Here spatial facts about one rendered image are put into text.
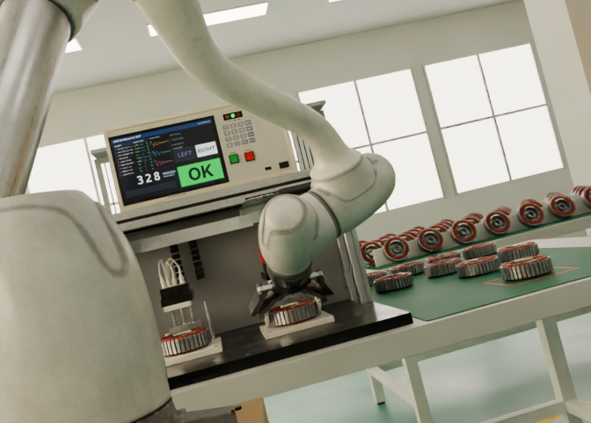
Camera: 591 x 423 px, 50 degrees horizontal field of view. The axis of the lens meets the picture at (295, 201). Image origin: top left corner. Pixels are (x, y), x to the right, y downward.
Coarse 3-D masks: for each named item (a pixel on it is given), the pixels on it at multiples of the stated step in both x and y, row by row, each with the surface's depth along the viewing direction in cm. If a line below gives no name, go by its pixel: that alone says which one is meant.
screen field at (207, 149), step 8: (200, 144) 155; (208, 144) 155; (176, 152) 154; (184, 152) 154; (192, 152) 154; (200, 152) 154; (208, 152) 155; (216, 152) 155; (176, 160) 154; (184, 160) 154
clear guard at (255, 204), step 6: (276, 192) 133; (306, 192) 132; (246, 198) 132; (252, 198) 132; (258, 198) 132; (264, 198) 132; (270, 198) 131; (246, 204) 131; (252, 204) 130; (258, 204) 130; (264, 204) 130; (252, 210) 129; (258, 210) 129; (252, 216) 128; (258, 216) 128; (252, 222) 126; (258, 222) 126
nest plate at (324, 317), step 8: (312, 320) 135; (320, 320) 134; (328, 320) 135; (264, 328) 142; (272, 328) 138; (280, 328) 135; (288, 328) 133; (296, 328) 134; (304, 328) 134; (264, 336) 137; (272, 336) 133
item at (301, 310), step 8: (288, 304) 144; (296, 304) 144; (304, 304) 137; (312, 304) 138; (272, 312) 138; (280, 312) 136; (288, 312) 136; (296, 312) 137; (304, 312) 136; (312, 312) 138; (272, 320) 138; (280, 320) 136; (288, 320) 136; (296, 320) 136; (304, 320) 137
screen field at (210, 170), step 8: (208, 160) 155; (216, 160) 155; (184, 168) 154; (192, 168) 154; (200, 168) 154; (208, 168) 154; (216, 168) 155; (184, 176) 153; (192, 176) 154; (200, 176) 154; (208, 176) 154; (216, 176) 154; (184, 184) 153; (192, 184) 154
